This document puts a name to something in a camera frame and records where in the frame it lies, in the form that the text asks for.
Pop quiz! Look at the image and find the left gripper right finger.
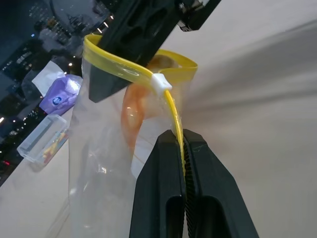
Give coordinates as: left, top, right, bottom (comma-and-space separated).
182, 128, 260, 238

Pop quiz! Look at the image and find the purple tissue pack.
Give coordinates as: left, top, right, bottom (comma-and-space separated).
31, 60, 84, 117

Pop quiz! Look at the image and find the clear box with colourful bits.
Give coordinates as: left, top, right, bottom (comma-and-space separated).
16, 113, 70, 172

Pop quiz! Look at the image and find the orange snack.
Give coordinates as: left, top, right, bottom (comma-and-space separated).
120, 55, 180, 155

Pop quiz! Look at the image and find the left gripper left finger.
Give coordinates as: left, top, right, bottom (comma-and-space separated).
128, 129, 187, 238

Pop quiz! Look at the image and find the clear yellow-zip plastic bag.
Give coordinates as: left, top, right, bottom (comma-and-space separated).
68, 34, 200, 238

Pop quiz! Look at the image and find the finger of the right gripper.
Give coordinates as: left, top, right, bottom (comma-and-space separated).
88, 0, 181, 103

